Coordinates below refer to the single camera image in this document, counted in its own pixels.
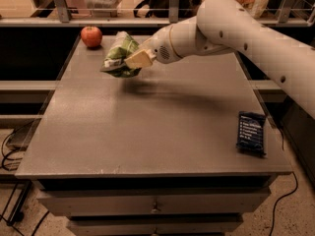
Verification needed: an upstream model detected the upper drawer knob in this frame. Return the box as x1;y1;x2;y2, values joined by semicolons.
151;202;160;214

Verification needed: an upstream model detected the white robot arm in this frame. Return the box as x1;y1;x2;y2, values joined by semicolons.
125;0;315;118

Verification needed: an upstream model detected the black floor cable right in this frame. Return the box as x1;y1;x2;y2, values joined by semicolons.
268;128;299;236

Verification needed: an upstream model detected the black bag on shelf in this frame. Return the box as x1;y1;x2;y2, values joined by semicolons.
133;0;203;19

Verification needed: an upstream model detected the clear plastic container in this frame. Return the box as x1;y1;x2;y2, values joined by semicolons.
84;0;122;18

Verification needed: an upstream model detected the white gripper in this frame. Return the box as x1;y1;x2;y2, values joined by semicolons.
124;25;181;69

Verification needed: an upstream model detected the metal shelf rail frame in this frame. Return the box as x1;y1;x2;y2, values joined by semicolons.
0;0;315;28

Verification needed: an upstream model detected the red apple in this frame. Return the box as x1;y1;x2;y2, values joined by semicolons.
81;27;102;48

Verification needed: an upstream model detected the grey drawer cabinet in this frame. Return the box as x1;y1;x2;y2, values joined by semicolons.
17;44;291;236

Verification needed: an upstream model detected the green jalapeno chip bag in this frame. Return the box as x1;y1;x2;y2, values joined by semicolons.
100;31;141;78

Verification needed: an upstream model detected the black cables left floor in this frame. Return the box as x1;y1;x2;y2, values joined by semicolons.
0;120;50;236

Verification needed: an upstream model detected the dark blue snack bar wrapper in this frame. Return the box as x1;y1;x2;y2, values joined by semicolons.
236;111;266;156

